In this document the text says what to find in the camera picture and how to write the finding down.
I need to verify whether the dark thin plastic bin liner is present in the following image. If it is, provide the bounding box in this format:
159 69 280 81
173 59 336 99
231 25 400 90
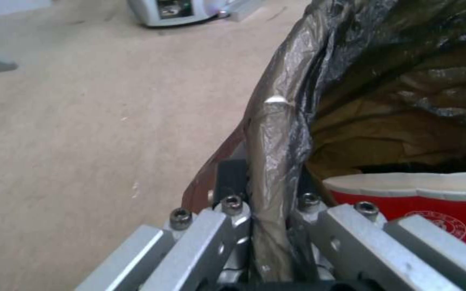
242 0 466 285

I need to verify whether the red and white paper cup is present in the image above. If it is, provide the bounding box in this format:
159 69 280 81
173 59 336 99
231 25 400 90
322 169 466 258

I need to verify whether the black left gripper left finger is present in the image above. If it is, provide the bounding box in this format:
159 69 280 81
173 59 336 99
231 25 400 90
75 160 254 291

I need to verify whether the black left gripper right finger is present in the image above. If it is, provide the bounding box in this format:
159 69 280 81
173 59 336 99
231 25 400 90
288 169 466 291

